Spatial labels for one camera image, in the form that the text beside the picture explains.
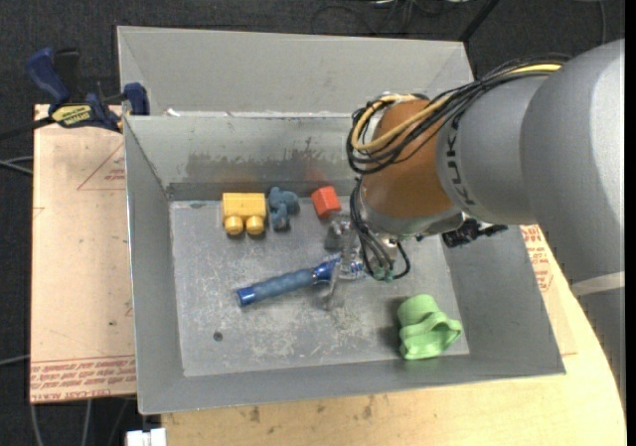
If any blue-handled tool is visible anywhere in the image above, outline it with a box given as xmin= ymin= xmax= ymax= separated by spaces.
xmin=235 ymin=257 xmax=345 ymax=308

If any green plastic mould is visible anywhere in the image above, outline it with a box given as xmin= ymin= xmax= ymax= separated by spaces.
xmin=395 ymin=293 xmax=464 ymax=362

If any yellow toy building block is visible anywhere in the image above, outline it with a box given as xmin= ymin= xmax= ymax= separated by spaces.
xmin=221 ymin=192 xmax=269 ymax=238

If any brown cardboard board, red print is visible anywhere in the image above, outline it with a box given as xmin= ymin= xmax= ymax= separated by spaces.
xmin=29 ymin=103 xmax=580 ymax=405

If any grey metal bin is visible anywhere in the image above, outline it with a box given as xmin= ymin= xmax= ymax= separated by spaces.
xmin=116 ymin=25 xmax=566 ymax=416

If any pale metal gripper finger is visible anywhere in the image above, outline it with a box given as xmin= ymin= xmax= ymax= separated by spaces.
xmin=324 ymin=218 xmax=356 ymax=252
xmin=323 ymin=259 xmax=356 ymax=311

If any red block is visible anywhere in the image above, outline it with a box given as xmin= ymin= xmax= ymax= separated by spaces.
xmin=310 ymin=186 xmax=344 ymax=222

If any blue-grey toy figure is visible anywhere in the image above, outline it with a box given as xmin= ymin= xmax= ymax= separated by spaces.
xmin=266 ymin=186 xmax=302 ymax=232

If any black cylinder on white bracket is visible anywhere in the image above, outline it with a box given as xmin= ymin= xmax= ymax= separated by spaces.
xmin=440 ymin=219 xmax=509 ymax=250

